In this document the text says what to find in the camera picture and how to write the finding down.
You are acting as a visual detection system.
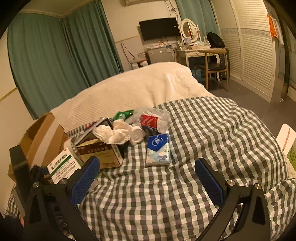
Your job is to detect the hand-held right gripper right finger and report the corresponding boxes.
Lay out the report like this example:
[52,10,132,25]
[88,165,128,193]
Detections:
[194,158,271,241]

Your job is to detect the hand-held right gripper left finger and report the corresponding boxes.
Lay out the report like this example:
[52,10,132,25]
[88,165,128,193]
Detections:
[23,156,101,241]

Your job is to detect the white green medicine box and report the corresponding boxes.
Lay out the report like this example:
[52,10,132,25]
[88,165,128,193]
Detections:
[46,148,85,184]

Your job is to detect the brown gold medicine box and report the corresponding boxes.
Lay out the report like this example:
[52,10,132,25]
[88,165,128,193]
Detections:
[75,138,124,169]

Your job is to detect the brown cardboard box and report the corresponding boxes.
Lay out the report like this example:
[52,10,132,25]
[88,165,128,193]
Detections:
[7,112,72,181]

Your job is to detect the green foil packet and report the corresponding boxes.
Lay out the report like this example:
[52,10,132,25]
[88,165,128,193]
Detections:
[113,109,135,122]

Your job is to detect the black and white snack bag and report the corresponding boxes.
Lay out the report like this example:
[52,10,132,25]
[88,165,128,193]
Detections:
[133,107,171,137]

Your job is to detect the crumpled white tissue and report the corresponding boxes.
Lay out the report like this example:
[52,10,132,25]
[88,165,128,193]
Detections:
[92,120,133,146]

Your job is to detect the grey white checkered blanket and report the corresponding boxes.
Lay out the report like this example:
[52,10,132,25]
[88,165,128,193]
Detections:
[5,96,296,241]

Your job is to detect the blue tissue pack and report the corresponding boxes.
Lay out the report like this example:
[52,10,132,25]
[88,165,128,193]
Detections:
[145,133,171,166]

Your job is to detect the small white roll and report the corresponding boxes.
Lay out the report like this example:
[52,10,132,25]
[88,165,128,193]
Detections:
[129,126,145,146]

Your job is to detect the white card red print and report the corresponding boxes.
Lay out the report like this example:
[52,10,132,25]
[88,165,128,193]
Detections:
[275,124,296,172]

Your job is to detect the cream textured blanket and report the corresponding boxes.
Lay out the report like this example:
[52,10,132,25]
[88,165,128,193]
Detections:
[50,61,214,132]

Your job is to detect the wide green curtain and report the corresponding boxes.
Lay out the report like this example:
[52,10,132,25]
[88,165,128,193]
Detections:
[7,13,90,120]

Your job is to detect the wooden chair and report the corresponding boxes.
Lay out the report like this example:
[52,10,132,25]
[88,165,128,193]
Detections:
[193,47,230,91]

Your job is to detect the white dressing table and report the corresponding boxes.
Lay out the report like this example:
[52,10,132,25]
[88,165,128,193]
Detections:
[177,45,220,70]

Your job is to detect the white louvred wardrobe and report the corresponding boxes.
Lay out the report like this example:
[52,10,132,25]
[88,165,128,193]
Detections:
[210,0,285,103]

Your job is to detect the grey mini fridge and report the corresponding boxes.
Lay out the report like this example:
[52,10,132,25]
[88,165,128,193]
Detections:
[146,46,175,65]

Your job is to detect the narrow green curtain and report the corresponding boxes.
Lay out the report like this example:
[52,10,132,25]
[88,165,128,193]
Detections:
[61,0,124,87]

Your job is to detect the oval white vanity mirror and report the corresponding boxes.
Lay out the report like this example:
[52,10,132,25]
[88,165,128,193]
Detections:
[180,18,200,43]

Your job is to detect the orange paper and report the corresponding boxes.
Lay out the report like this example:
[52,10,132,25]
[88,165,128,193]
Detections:
[267,14,279,39]

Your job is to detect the green curtain beside mirror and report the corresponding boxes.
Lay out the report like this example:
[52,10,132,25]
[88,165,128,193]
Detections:
[174,0,220,39]

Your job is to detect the black wall television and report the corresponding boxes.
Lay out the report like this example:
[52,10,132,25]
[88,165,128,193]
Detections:
[139,17,180,41]

